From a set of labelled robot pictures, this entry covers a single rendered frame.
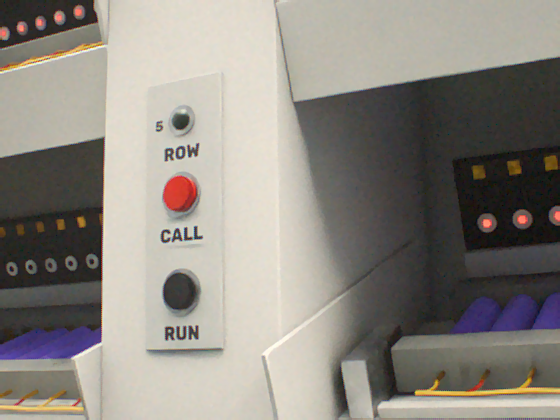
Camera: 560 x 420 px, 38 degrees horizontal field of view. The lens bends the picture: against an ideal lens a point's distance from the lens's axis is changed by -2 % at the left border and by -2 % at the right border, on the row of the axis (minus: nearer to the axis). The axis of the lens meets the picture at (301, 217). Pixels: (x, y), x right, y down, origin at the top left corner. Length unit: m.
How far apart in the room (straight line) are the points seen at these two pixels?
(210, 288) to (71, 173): 0.36
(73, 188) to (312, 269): 0.36
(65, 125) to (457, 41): 0.21
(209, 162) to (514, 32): 0.14
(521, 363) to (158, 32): 0.23
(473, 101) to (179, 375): 0.27
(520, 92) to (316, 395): 0.26
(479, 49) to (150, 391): 0.20
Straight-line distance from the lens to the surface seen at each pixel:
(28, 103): 0.46
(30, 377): 0.49
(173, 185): 0.37
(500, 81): 0.54
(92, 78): 0.43
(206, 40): 0.39
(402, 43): 0.35
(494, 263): 0.48
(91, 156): 0.69
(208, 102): 0.37
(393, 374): 0.40
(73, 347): 0.53
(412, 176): 0.51
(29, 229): 0.65
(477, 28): 0.34
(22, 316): 0.64
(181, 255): 0.37
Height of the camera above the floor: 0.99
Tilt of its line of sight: 10 degrees up
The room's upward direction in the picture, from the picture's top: 1 degrees counter-clockwise
